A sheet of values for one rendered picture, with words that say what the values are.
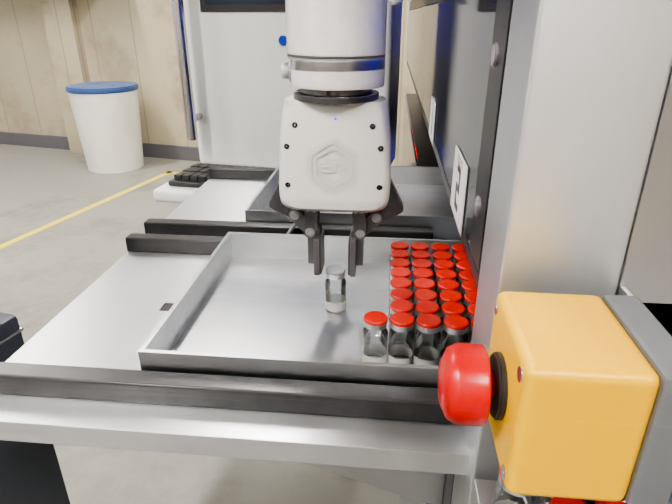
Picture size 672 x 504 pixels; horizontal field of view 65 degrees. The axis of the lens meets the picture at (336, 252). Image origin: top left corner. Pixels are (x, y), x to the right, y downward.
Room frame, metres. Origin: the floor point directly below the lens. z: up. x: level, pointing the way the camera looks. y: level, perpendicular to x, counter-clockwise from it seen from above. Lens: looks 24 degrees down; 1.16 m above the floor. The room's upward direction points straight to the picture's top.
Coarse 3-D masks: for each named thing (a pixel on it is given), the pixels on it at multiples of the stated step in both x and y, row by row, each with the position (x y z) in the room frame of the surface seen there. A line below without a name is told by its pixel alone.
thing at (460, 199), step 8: (456, 152) 0.49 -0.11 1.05; (456, 160) 0.48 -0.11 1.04; (464, 160) 0.44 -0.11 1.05; (456, 168) 0.48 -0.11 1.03; (464, 168) 0.43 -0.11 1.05; (456, 176) 0.47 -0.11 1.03; (464, 176) 0.43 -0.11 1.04; (464, 184) 0.42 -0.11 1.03; (456, 192) 0.46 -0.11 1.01; (464, 192) 0.42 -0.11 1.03; (456, 200) 0.46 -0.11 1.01; (464, 200) 0.42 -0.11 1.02; (456, 216) 0.45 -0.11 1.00
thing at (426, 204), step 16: (272, 176) 0.86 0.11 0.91; (400, 176) 0.93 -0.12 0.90; (416, 176) 0.92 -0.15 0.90; (432, 176) 0.92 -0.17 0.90; (272, 192) 0.86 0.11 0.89; (400, 192) 0.88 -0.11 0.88; (416, 192) 0.88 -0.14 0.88; (432, 192) 0.88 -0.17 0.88; (256, 208) 0.74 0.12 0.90; (416, 208) 0.80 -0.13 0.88; (432, 208) 0.80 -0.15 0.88; (448, 208) 0.80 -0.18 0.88; (336, 224) 0.68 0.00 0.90; (352, 224) 0.68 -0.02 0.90; (384, 224) 0.68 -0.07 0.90; (400, 224) 0.67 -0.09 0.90; (416, 224) 0.67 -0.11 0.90; (432, 224) 0.67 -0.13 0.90; (448, 224) 0.67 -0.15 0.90
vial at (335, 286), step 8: (328, 280) 0.48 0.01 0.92; (336, 280) 0.47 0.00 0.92; (344, 280) 0.48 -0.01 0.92; (328, 288) 0.47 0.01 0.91; (336, 288) 0.47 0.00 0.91; (344, 288) 0.48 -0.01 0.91; (328, 296) 0.47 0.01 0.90; (336, 296) 0.47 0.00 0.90; (344, 296) 0.48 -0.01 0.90; (328, 304) 0.47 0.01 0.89; (336, 304) 0.47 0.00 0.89; (344, 304) 0.48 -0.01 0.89; (336, 312) 0.47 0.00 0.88
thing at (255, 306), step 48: (240, 240) 0.61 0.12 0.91; (288, 240) 0.60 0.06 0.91; (336, 240) 0.60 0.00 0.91; (384, 240) 0.59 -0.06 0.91; (432, 240) 0.59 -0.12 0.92; (192, 288) 0.47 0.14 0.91; (240, 288) 0.53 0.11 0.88; (288, 288) 0.53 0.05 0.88; (384, 288) 0.53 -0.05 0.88; (192, 336) 0.43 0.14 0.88; (240, 336) 0.43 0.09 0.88; (288, 336) 0.43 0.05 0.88; (336, 336) 0.43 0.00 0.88; (384, 384) 0.34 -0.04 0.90; (432, 384) 0.33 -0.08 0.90
